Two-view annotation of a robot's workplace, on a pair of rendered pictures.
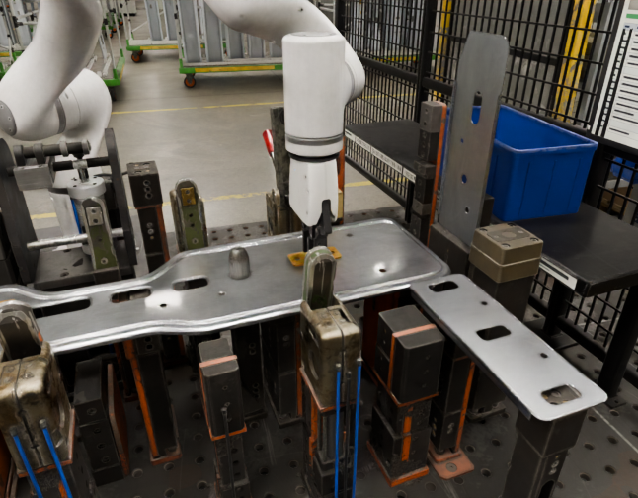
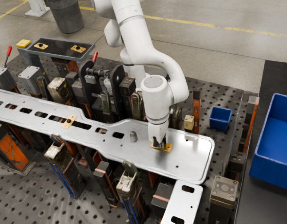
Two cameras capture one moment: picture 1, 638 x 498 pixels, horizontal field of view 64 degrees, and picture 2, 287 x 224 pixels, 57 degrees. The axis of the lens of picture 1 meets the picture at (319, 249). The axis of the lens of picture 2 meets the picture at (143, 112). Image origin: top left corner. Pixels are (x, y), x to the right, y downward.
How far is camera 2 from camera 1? 0.72 m
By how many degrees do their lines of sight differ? 43
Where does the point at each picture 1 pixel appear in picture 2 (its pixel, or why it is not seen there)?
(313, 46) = (145, 91)
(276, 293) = (134, 155)
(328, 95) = (152, 107)
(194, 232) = (136, 111)
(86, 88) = not seen: hidden behind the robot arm
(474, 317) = (180, 210)
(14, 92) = (107, 32)
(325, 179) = (153, 130)
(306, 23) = (166, 66)
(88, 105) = not seen: hidden behind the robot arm
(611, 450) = not seen: outside the picture
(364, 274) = (169, 164)
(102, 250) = (105, 107)
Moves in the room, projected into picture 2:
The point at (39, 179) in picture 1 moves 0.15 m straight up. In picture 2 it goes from (91, 81) to (81, 53)
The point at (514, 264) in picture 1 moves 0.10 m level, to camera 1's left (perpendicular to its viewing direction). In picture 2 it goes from (216, 200) to (191, 182)
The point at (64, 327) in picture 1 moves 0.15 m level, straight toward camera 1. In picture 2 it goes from (78, 134) to (65, 162)
